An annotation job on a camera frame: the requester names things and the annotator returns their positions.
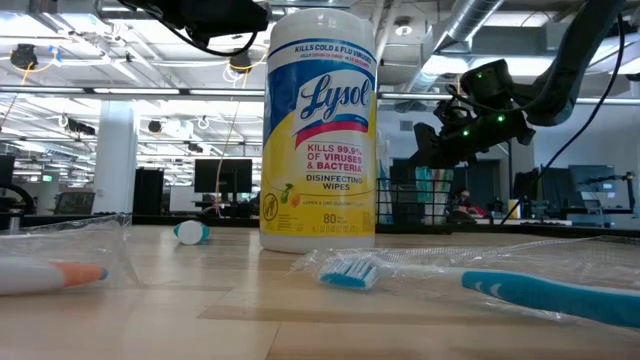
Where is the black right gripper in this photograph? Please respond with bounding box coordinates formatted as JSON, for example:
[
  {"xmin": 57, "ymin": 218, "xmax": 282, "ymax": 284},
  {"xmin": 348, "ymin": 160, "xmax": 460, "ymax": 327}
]
[{"xmin": 410, "ymin": 97, "xmax": 535, "ymax": 169}]

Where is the Lysol disinfecting wipes canister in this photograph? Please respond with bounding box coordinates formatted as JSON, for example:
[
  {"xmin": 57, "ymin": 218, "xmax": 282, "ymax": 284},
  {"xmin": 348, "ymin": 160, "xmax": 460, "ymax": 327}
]
[{"xmin": 259, "ymin": 8, "xmax": 377, "ymax": 254}]

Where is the blue white toothbrush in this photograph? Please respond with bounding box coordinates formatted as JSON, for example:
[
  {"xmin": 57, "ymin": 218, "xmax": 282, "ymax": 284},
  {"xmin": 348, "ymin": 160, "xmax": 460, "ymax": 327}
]
[{"xmin": 317, "ymin": 256, "xmax": 640, "ymax": 331}]

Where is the ceiling light strip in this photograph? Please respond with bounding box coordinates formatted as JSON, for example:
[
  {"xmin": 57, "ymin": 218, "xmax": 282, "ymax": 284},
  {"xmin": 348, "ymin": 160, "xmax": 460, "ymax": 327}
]
[
  {"xmin": 0, "ymin": 86, "xmax": 266, "ymax": 99},
  {"xmin": 378, "ymin": 92, "xmax": 640, "ymax": 105}
]

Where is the person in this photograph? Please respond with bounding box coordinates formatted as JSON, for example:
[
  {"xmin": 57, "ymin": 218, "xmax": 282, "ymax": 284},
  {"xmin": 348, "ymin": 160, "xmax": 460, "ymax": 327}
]
[{"xmin": 452, "ymin": 187, "xmax": 489, "ymax": 221}]

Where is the bright ceiling light panel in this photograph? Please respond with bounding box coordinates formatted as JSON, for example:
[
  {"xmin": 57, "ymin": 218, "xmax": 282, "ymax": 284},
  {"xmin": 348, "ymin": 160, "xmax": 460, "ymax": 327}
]
[{"xmin": 422, "ymin": 34, "xmax": 640, "ymax": 76}]

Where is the dark desk monitor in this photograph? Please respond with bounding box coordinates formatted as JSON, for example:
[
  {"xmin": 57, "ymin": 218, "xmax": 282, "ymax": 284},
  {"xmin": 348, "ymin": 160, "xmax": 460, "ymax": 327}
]
[{"xmin": 568, "ymin": 163, "xmax": 617, "ymax": 194}]

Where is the black monitor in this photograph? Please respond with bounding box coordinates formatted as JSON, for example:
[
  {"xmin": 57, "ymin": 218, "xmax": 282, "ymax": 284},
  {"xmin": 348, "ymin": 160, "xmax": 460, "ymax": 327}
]
[{"xmin": 194, "ymin": 158, "xmax": 254, "ymax": 195}]

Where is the black ceiling fixture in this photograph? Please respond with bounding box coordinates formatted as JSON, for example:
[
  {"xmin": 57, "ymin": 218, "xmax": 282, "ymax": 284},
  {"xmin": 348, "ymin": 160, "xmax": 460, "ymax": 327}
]
[
  {"xmin": 228, "ymin": 47, "xmax": 254, "ymax": 74},
  {"xmin": 9, "ymin": 43, "xmax": 39, "ymax": 70}
]

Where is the black cabinet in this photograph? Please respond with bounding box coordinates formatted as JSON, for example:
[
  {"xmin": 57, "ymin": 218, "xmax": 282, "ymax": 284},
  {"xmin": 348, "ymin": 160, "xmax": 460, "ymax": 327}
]
[{"xmin": 132, "ymin": 167, "xmax": 165, "ymax": 217}]

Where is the white pillar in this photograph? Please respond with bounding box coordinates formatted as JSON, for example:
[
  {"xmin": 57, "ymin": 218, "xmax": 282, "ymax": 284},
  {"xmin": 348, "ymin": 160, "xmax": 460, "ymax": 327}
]
[{"xmin": 92, "ymin": 99, "xmax": 140, "ymax": 216}]

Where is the dark screen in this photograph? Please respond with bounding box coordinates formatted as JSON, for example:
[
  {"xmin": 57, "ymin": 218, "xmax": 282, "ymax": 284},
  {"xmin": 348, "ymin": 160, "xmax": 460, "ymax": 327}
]
[{"xmin": 53, "ymin": 190, "xmax": 96, "ymax": 216}]

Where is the orange toothbrush in wrapper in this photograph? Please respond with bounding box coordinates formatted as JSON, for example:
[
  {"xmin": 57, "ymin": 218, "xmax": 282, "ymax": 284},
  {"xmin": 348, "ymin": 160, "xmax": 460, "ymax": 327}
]
[{"xmin": 0, "ymin": 213, "xmax": 136, "ymax": 292}]

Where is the white toothbrush orange grip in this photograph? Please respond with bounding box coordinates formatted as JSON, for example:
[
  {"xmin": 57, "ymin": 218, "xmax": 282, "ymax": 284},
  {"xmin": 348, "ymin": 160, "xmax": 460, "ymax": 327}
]
[{"xmin": 0, "ymin": 258, "xmax": 109, "ymax": 296}]

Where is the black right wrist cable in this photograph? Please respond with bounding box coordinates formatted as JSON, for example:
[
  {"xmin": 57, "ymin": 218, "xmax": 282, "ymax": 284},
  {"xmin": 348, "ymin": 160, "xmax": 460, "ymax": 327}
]
[{"xmin": 499, "ymin": 12, "xmax": 626, "ymax": 225}]

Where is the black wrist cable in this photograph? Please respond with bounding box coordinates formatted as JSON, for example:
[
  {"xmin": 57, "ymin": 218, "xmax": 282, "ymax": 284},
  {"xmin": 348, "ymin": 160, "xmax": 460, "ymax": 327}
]
[
  {"xmin": 167, "ymin": 22, "xmax": 260, "ymax": 58},
  {"xmin": 499, "ymin": 12, "xmax": 626, "ymax": 225}
]

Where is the silver ceiling duct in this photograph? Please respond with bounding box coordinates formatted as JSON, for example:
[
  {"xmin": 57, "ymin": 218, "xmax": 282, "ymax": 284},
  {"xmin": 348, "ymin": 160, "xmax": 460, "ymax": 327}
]
[{"xmin": 402, "ymin": 0, "xmax": 504, "ymax": 96}]

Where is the black aluminium table frame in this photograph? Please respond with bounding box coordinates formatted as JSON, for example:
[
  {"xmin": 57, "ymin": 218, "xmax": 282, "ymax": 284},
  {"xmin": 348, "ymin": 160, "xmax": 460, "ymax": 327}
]
[{"xmin": 0, "ymin": 213, "xmax": 640, "ymax": 239}]

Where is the yellow hanging cable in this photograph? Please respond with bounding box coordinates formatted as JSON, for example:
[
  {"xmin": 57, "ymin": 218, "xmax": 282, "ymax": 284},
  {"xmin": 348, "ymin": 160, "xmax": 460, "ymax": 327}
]
[{"xmin": 214, "ymin": 97, "xmax": 242, "ymax": 216}]

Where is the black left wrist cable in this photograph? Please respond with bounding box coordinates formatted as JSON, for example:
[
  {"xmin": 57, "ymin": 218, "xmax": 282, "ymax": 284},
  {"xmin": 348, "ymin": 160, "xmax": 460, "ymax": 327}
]
[{"xmin": 167, "ymin": 22, "xmax": 260, "ymax": 58}]

